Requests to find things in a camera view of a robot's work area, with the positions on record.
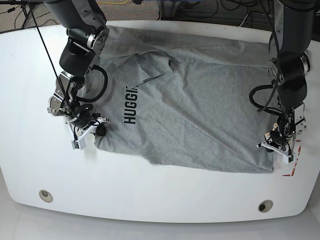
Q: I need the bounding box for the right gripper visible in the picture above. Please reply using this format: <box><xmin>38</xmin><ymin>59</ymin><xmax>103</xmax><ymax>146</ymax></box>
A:
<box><xmin>65</xmin><ymin>113</ymin><xmax>110</xmax><ymax>141</ymax></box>

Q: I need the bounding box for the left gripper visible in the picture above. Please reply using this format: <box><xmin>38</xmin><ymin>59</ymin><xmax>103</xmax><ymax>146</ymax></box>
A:
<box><xmin>256</xmin><ymin>123</ymin><xmax>297</xmax><ymax>158</ymax></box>

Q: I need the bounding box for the grey t-shirt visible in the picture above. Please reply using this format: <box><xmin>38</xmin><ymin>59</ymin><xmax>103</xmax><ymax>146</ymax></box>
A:
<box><xmin>94</xmin><ymin>26</ymin><xmax>277</xmax><ymax>174</ymax></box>

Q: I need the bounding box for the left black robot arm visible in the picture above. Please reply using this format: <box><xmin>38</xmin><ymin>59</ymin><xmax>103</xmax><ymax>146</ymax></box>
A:
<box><xmin>259</xmin><ymin>0</ymin><xmax>320</xmax><ymax>163</ymax></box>

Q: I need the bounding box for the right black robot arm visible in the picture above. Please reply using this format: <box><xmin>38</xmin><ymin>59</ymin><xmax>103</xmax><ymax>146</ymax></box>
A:
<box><xmin>44</xmin><ymin>0</ymin><xmax>109</xmax><ymax>145</ymax></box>

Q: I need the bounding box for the red tape rectangle marking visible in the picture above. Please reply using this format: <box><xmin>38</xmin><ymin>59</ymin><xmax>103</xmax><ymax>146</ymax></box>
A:
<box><xmin>282</xmin><ymin>139</ymin><xmax>303</xmax><ymax>177</ymax></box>

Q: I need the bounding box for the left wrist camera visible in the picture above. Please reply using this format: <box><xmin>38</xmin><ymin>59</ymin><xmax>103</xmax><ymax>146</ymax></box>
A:
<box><xmin>283</xmin><ymin>153</ymin><xmax>296</xmax><ymax>165</ymax></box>

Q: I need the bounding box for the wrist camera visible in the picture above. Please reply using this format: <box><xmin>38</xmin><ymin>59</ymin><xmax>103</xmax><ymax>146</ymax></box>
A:
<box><xmin>283</xmin><ymin>153</ymin><xmax>296</xmax><ymax>165</ymax></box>
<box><xmin>71</xmin><ymin>138</ymin><xmax>87</xmax><ymax>150</ymax></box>

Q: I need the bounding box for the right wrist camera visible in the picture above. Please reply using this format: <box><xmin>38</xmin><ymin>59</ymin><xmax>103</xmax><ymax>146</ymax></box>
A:
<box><xmin>71</xmin><ymin>138</ymin><xmax>87</xmax><ymax>150</ymax></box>

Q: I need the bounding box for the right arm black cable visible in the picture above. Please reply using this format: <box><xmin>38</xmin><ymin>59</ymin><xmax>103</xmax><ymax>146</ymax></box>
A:
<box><xmin>29</xmin><ymin>0</ymin><xmax>110</xmax><ymax>118</ymax></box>

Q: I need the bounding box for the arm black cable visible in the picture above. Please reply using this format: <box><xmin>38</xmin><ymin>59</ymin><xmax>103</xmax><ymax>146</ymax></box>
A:
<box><xmin>29</xmin><ymin>0</ymin><xmax>110</xmax><ymax>118</ymax></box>
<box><xmin>249</xmin><ymin>0</ymin><xmax>283</xmax><ymax>116</ymax></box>

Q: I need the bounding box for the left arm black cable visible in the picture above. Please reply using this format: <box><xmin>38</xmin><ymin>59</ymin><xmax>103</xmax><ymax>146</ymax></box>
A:
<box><xmin>249</xmin><ymin>0</ymin><xmax>283</xmax><ymax>116</ymax></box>

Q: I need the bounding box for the right table cable grommet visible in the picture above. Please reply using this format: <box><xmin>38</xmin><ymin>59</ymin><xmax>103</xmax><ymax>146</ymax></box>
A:
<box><xmin>257</xmin><ymin>199</ymin><xmax>273</xmax><ymax>213</ymax></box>

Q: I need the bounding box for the table cable grommet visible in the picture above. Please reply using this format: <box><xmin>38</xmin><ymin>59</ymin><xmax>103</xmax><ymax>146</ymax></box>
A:
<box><xmin>39</xmin><ymin>190</ymin><xmax>53</xmax><ymax>203</ymax></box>
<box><xmin>257</xmin><ymin>199</ymin><xmax>273</xmax><ymax>213</ymax></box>

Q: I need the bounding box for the left table cable grommet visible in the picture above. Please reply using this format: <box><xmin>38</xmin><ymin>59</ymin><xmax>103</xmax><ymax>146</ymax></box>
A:
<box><xmin>39</xmin><ymin>190</ymin><xmax>53</xmax><ymax>203</ymax></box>

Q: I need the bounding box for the yellow cable on floor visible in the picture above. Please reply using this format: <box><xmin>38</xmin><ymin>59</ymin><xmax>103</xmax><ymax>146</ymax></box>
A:
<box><xmin>99</xmin><ymin>0</ymin><xmax>130</xmax><ymax>6</ymax></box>

